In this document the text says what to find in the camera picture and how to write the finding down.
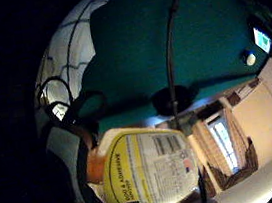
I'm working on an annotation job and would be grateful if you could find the bottle with yellow label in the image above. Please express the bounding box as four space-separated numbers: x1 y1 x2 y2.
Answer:
81 117 205 203

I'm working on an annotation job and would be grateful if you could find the black round base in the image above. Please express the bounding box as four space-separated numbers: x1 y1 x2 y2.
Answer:
150 82 201 119

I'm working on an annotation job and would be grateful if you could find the grey clamp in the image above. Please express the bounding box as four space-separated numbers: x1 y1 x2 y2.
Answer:
165 109 199 139

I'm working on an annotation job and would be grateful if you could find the small white ball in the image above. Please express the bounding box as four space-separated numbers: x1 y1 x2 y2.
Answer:
244 51 258 68

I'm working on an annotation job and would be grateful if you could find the black tablet with lit screen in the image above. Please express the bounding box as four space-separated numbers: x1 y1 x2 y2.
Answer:
247 12 272 58

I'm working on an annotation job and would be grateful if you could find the black cable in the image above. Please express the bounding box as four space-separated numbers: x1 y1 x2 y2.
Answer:
157 0 217 125

